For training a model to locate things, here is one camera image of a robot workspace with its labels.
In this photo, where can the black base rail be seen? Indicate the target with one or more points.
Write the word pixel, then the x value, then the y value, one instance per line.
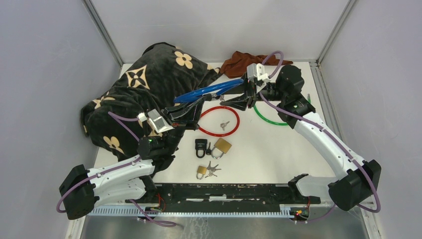
pixel 225 198

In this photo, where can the white slotted cable duct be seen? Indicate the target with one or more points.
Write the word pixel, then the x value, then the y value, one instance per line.
pixel 133 211

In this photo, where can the red cable lock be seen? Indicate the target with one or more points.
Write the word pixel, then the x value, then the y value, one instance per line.
pixel 212 118

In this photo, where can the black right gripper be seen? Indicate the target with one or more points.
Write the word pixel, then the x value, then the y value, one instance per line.
pixel 241 102

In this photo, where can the brown crumpled cloth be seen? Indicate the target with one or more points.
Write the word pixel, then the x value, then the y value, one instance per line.
pixel 236 66

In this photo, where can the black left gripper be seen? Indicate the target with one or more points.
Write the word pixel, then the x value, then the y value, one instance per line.
pixel 189 118

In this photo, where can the black floral patterned blanket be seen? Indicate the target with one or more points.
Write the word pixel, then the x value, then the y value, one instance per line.
pixel 162 73

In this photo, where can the blue cable lock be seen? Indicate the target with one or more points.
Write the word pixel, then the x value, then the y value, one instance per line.
pixel 214 90

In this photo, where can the small padlock keys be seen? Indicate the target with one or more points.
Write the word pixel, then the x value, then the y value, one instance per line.
pixel 211 170

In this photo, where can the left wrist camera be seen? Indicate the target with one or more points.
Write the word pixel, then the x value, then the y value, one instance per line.
pixel 158 122

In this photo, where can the small brass padlock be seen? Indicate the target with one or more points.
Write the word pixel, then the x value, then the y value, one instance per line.
pixel 201 172

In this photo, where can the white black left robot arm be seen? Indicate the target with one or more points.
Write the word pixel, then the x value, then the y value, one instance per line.
pixel 131 179

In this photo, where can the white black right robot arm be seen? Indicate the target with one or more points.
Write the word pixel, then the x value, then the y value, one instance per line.
pixel 355 179

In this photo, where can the black padlock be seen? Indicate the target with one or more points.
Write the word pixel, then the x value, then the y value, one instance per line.
pixel 201 147

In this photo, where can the green cable lock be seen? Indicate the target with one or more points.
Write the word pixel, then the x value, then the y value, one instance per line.
pixel 267 120

